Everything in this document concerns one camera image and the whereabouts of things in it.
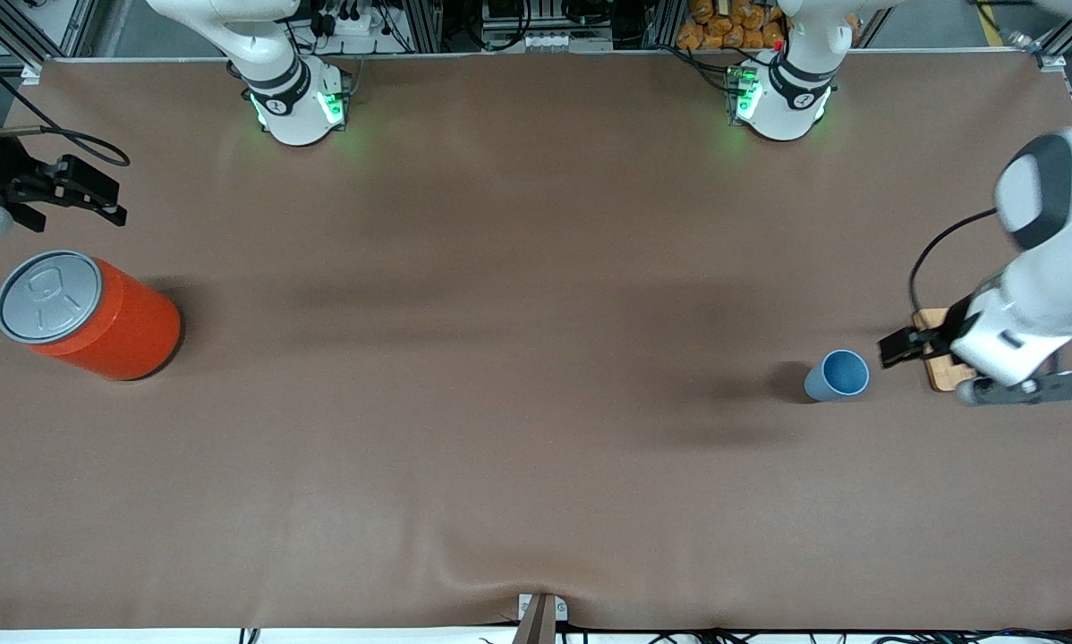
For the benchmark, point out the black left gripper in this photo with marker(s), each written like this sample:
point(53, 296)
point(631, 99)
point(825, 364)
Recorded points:
point(940, 338)

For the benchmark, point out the light blue cup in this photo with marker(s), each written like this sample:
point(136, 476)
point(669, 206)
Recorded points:
point(836, 380)

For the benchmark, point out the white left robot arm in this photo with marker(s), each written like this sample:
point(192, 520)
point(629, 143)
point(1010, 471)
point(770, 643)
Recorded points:
point(1046, 295)

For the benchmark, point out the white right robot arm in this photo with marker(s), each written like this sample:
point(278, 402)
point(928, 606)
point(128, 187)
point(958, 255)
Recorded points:
point(290, 98)

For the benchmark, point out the wooden cup rack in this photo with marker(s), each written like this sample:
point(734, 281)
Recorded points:
point(943, 374)

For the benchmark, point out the large orange can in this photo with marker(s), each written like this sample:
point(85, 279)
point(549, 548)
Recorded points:
point(115, 331)

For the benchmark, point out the white power strip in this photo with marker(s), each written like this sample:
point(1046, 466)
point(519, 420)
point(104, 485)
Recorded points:
point(357, 24)

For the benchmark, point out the orange packets pile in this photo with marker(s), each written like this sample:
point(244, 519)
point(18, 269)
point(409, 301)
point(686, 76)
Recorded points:
point(724, 31)

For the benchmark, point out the brown table mat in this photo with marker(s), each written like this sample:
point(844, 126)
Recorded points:
point(536, 447)

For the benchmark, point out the white socket bar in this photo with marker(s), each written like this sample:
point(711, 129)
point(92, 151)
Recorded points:
point(563, 40)

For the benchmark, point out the aluminium frame profile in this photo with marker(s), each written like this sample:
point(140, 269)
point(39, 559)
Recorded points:
point(1057, 49)
point(17, 36)

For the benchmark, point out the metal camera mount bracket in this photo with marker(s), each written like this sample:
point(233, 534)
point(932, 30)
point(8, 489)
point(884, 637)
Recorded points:
point(540, 617)

